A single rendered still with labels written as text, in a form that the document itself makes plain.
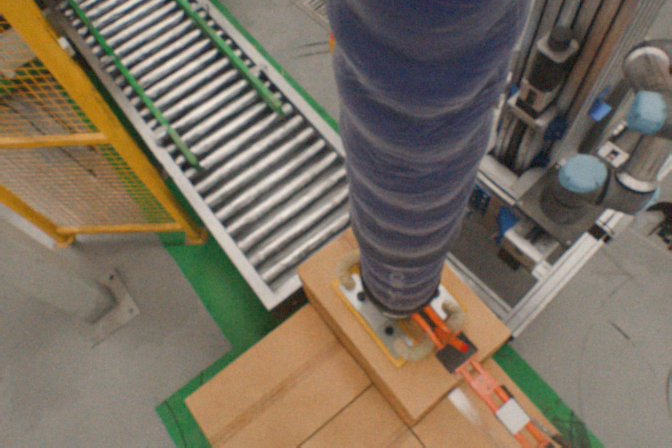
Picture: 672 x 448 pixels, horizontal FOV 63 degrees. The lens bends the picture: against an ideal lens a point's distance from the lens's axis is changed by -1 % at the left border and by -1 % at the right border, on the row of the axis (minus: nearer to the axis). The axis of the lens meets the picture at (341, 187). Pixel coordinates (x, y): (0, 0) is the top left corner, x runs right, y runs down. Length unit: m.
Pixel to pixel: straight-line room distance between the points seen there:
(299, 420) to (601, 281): 1.63
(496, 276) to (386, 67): 2.11
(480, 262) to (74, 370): 2.04
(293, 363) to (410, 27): 1.79
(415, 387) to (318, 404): 0.52
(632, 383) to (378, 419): 1.28
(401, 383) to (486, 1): 1.39
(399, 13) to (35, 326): 2.94
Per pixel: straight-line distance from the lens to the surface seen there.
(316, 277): 1.85
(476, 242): 2.70
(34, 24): 1.83
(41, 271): 2.55
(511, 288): 2.65
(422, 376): 1.77
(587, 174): 1.72
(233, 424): 2.22
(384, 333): 1.76
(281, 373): 2.21
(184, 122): 2.76
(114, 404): 2.99
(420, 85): 0.61
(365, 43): 0.60
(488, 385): 1.64
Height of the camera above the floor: 2.69
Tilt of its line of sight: 63 degrees down
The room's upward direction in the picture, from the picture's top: 9 degrees counter-clockwise
